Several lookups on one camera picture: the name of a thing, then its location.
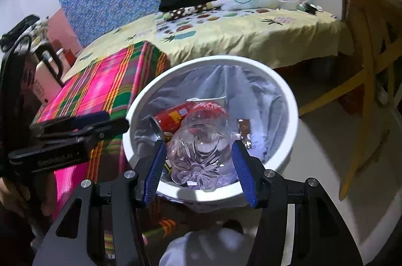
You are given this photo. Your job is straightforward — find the black bag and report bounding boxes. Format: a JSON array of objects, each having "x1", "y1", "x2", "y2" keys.
[{"x1": 0, "y1": 14, "x2": 40, "y2": 51}]

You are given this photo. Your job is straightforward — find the white bowl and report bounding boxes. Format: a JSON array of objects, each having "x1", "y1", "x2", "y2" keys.
[{"x1": 276, "y1": 0, "x2": 299, "y2": 11}]

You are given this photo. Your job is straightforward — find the white fruit print cloth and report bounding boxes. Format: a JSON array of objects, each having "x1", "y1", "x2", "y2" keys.
[{"x1": 155, "y1": 7, "x2": 283, "y2": 43}]

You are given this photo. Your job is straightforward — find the brown polka dot cloth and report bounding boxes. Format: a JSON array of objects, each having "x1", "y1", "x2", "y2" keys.
[{"x1": 163, "y1": 1, "x2": 220, "y2": 22}]

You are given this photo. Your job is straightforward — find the steel electric kettle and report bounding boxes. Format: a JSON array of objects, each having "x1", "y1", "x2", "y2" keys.
[{"x1": 34, "y1": 44, "x2": 65, "y2": 86}]

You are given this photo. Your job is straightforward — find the clear plastic bottle red label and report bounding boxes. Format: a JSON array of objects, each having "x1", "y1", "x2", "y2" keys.
[{"x1": 166, "y1": 101, "x2": 235, "y2": 192}]

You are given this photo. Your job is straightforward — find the white round waste bin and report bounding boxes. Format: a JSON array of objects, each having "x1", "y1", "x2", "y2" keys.
[{"x1": 122, "y1": 55, "x2": 299, "y2": 202}]

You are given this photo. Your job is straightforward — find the small dark wrapper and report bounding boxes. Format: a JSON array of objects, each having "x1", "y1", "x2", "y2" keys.
[{"x1": 238, "y1": 119, "x2": 252, "y2": 150}]

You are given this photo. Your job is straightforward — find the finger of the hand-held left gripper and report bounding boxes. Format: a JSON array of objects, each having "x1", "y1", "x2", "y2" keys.
[
  {"x1": 38, "y1": 118, "x2": 130, "y2": 151},
  {"x1": 29, "y1": 111, "x2": 110, "y2": 139}
]

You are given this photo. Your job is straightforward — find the wooden chair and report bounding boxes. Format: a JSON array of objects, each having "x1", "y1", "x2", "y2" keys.
[{"x1": 245, "y1": 0, "x2": 402, "y2": 200}]

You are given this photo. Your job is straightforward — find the yellow pineapple bedsheet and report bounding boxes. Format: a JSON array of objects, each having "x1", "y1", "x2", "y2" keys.
[{"x1": 67, "y1": 4, "x2": 352, "y2": 72}]

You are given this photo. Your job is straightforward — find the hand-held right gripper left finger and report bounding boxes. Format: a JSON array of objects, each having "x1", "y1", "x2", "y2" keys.
[{"x1": 31, "y1": 139, "x2": 167, "y2": 266}]

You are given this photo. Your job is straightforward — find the light grey trousers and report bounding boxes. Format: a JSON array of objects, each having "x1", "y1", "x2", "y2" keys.
[{"x1": 159, "y1": 222, "x2": 245, "y2": 266}]

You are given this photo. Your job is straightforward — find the pineapple print quilt pile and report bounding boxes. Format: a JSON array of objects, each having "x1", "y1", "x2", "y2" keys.
[{"x1": 31, "y1": 18, "x2": 51, "y2": 47}]

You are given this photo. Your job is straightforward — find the person's left hand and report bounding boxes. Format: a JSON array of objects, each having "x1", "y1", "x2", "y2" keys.
[{"x1": 0, "y1": 177, "x2": 51, "y2": 218}]

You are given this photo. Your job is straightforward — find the pink green plaid tablecloth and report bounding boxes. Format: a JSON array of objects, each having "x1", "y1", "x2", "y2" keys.
[{"x1": 33, "y1": 41, "x2": 179, "y2": 241}]

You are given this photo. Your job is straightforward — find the translucent bin liner bag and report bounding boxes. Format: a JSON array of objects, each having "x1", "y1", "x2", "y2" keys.
[{"x1": 132, "y1": 63, "x2": 289, "y2": 166}]

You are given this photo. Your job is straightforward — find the red drink can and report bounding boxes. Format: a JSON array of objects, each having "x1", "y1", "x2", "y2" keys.
[{"x1": 149, "y1": 101, "x2": 197, "y2": 141}]

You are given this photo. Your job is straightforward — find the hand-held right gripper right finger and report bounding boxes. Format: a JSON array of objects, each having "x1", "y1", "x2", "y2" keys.
[{"x1": 232, "y1": 140, "x2": 363, "y2": 266}]

